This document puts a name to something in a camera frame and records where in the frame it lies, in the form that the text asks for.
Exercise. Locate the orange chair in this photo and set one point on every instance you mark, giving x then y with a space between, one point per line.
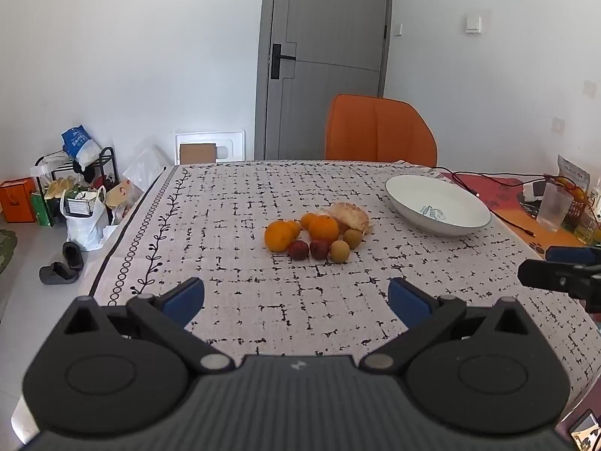
375 127

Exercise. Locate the blue and white bag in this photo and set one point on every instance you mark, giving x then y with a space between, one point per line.
80 145

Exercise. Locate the large orange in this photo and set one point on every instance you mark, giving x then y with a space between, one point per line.
278 236
323 229

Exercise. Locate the yellow slippers pair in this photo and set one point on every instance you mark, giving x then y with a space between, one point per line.
58 188

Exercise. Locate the grey slipper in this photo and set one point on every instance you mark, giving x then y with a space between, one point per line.
56 273
73 254

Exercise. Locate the brown cardboard piece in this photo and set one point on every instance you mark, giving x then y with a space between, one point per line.
197 153

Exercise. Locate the green floor mat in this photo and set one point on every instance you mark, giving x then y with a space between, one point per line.
5 249

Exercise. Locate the clear plastic bag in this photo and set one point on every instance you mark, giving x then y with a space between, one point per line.
150 164

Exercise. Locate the black shoe rack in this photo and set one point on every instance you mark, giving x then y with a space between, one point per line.
110 169

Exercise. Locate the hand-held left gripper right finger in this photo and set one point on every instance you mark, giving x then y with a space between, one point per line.
408 300

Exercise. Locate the red printed mat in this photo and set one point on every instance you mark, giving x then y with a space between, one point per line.
500 195

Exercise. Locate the grey door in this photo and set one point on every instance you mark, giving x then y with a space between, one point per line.
324 33

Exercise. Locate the white wall box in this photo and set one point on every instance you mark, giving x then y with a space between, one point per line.
473 25

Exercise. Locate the white charger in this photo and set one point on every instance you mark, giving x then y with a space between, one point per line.
533 191

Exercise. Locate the printed snack bag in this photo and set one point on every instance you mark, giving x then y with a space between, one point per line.
573 169

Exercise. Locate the white ceramic bowl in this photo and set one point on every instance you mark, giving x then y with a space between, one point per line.
436 202

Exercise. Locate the black patterned white tablecloth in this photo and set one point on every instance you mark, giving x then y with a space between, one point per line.
234 258

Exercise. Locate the small orange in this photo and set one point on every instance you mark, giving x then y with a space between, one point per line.
296 228
307 220

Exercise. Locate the orange paper bag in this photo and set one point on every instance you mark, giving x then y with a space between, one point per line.
16 199

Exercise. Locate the white foam board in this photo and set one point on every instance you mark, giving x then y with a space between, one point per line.
230 143

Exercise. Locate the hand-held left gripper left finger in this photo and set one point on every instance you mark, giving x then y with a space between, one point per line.
185 298

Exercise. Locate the tan paper bag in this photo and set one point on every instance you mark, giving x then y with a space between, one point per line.
119 193

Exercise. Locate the white plastic bag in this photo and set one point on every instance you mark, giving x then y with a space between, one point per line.
87 228

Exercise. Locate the green box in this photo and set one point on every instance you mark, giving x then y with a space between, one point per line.
41 209

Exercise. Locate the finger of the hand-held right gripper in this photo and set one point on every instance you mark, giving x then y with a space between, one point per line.
549 275
570 254

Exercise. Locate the smartphone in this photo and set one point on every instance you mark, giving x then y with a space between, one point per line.
586 432

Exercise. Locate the white wall switch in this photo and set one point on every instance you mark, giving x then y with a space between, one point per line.
398 29

